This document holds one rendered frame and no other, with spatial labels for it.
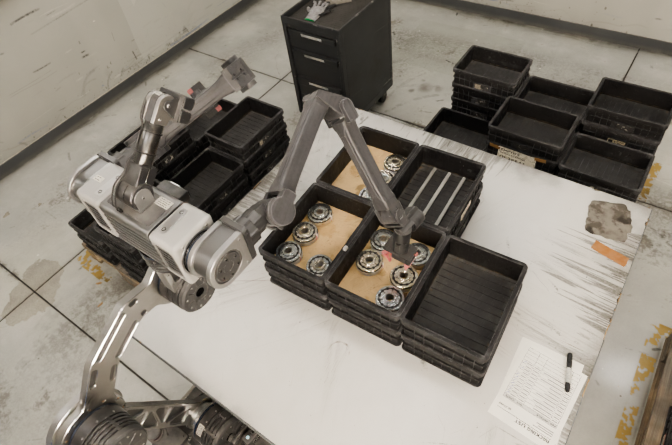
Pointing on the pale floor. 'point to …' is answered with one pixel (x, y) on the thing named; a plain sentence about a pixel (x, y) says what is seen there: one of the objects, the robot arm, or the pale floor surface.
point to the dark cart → (342, 44)
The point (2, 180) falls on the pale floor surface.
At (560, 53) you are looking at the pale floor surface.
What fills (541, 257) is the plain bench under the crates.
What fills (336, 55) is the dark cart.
